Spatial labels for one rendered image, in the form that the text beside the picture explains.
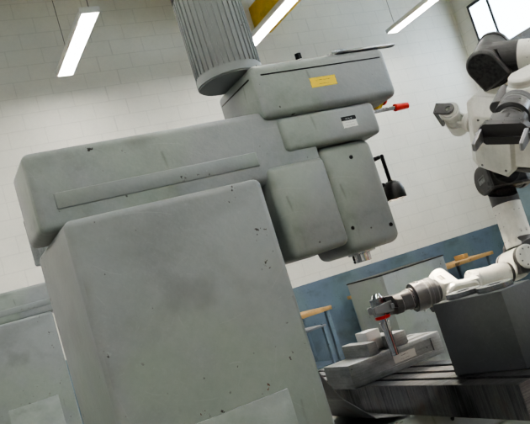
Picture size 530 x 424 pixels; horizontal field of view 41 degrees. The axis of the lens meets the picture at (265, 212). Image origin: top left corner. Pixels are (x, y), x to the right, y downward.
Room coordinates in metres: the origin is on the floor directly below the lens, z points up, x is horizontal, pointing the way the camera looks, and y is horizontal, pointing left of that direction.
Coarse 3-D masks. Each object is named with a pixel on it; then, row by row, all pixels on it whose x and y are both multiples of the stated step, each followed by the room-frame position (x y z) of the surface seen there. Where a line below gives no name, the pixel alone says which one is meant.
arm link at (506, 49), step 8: (480, 40) 2.02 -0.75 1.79; (488, 40) 1.98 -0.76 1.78; (496, 40) 1.99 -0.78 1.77; (504, 40) 2.00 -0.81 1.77; (512, 40) 1.94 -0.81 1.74; (480, 48) 1.96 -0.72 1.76; (488, 48) 1.95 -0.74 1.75; (496, 48) 1.94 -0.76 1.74; (504, 48) 1.93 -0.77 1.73; (512, 48) 1.92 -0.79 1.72; (504, 56) 1.93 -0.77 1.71; (512, 56) 1.92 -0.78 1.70; (512, 64) 1.93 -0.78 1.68
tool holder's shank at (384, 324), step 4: (380, 320) 2.12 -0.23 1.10; (384, 320) 2.11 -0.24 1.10; (380, 324) 2.11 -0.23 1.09; (384, 324) 2.11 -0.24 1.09; (388, 324) 2.11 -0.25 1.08; (384, 328) 2.11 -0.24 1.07; (388, 328) 2.11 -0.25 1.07; (384, 332) 2.11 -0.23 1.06; (388, 332) 2.11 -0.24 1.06; (384, 336) 2.12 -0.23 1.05; (388, 336) 2.11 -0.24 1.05; (392, 336) 2.12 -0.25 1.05; (388, 340) 2.11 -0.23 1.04; (392, 340) 2.11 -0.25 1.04; (388, 344) 2.12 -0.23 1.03; (392, 344) 2.11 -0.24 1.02; (392, 348) 2.11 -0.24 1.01; (396, 348) 2.12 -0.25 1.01; (392, 352) 2.11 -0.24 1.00; (396, 352) 2.11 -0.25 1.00; (392, 356) 2.12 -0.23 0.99
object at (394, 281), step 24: (528, 192) 7.71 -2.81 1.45; (528, 216) 7.77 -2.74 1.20; (408, 264) 7.08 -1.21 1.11; (432, 264) 6.81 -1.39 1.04; (360, 288) 6.78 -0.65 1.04; (384, 288) 6.48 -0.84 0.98; (360, 312) 6.88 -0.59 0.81; (408, 312) 6.55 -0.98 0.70; (432, 312) 6.71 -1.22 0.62; (432, 360) 6.61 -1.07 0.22
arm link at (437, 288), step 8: (432, 272) 2.21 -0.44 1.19; (440, 272) 2.19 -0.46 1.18; (424, 280) 2.14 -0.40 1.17; (432, 280) 2.13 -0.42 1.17; (440, 280) 2.14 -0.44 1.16; (448, 280) 2.14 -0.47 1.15; (432, 288) 2.12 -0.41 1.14; (440, 288) 2.13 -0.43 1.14; (432, 296) 2.11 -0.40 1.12; (440, 296) 2.13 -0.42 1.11; (432, 304) 2.13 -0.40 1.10
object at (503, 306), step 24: (480, 288) 1.73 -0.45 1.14; (504, 288) 1.70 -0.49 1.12; (528, 288) 1.72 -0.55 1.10; (456, 312) 1.78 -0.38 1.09; (480, 312) 1.72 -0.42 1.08; (504, 312) 1.67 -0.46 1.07; (528, 312) 1.70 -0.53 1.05; (456, 336) 1.80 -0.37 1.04; (480, 336) 1.74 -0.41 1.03; (504, 336) 1.69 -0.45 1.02; (528, 336) 1.69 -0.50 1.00; (456, 360) 1.82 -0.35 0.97; (480, 360) 1.76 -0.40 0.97; (504, 360) 1.71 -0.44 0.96; (528, 360) 1.67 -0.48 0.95
